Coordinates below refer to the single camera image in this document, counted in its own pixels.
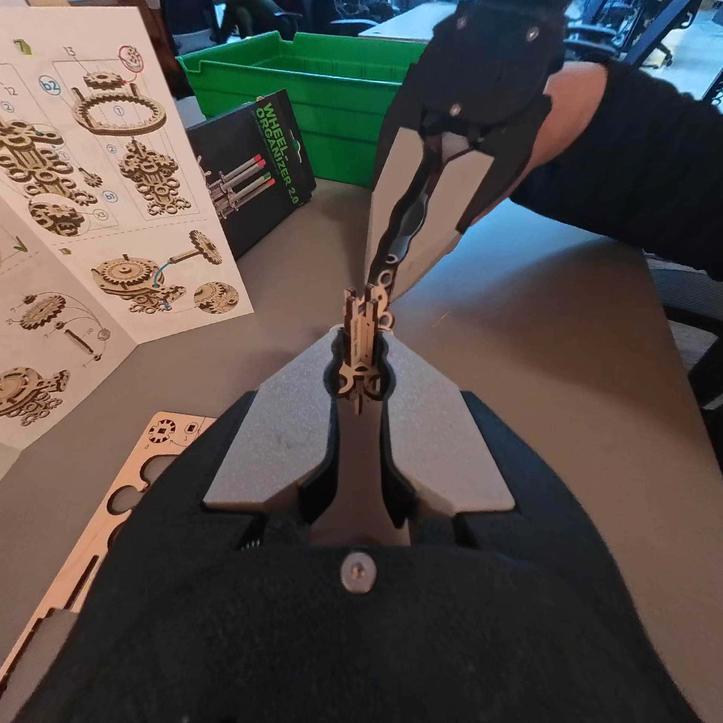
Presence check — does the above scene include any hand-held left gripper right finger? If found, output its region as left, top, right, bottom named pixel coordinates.
left=380, top=332, right=517, bottom=529

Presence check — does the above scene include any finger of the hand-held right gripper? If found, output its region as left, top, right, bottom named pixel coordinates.
left=366, top=126, right=437, bottom=281
left=389, top=134, right=492, bottom=301

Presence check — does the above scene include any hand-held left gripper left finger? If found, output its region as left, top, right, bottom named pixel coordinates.
left=202, top=330, right=341, bottom=524

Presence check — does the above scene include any three-ring wooden disc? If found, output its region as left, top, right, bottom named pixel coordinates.
left=370, top=251, right=399, bottom=308

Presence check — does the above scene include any wooden shaft with ring base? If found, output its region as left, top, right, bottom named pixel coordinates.
left=328, top=285, right=396, bottom=417

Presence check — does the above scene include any person's right forearm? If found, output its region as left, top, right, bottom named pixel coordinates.
left=508, top=59, right=723, bottom=281

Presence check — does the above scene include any black model kit box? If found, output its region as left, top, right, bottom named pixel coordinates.
left=186, top=89, right=317, bottom=261

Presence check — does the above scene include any laser-cut wooden parts sheet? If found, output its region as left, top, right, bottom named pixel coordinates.
left=0, top=411, right=218, bottom=679

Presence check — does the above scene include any person's right hand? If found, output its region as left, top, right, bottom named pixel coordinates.
left=470, top=60, right=611, bottom=225

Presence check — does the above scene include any pale office table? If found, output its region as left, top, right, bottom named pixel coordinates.
left=358, top=6, right=453, bottom=43

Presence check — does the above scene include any green plastic bin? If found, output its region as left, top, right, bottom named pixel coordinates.
left=176, top=31, right=427, bottom=190

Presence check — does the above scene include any folded assembly instruction leaflet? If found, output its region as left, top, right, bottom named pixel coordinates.
left=0, top=6, right=255, bottom=481

